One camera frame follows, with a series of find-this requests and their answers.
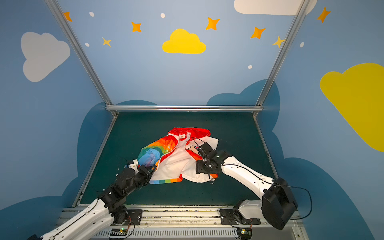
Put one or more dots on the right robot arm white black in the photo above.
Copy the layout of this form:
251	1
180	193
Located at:
276	202

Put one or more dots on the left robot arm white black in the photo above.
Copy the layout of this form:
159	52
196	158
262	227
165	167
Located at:
109	208

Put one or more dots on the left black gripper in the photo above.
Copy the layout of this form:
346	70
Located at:
148	171

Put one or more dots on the left small circuit board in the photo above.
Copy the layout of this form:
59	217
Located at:
117	234

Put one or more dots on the right small black connector box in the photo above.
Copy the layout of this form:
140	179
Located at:
244	234

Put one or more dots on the right side table edge rail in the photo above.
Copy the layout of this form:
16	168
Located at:
265	145

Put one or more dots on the right slanted aluminium post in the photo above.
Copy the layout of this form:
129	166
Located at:
284	49

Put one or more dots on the slanted aluminium post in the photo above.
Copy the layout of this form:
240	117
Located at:
57	12
284	49

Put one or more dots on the back horizontal aluminium rail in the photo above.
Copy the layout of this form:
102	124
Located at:
147	108

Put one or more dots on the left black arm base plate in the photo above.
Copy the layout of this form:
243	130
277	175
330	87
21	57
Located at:
133	216

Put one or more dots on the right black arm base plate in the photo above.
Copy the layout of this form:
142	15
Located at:
233	217

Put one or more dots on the table edge rail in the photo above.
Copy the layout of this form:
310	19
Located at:
94	163
265	145

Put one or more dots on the rainbow and white kids jacket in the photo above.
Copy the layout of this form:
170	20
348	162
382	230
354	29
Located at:
176	154

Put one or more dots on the left side table edge rail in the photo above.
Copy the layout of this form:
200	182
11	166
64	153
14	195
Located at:
94	163

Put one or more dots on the front aluminium rail frame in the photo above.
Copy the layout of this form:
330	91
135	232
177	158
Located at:
198	222

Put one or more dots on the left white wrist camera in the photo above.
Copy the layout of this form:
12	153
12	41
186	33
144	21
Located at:
133	164

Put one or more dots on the left slanted aluminium post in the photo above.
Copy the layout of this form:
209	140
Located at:
57	12

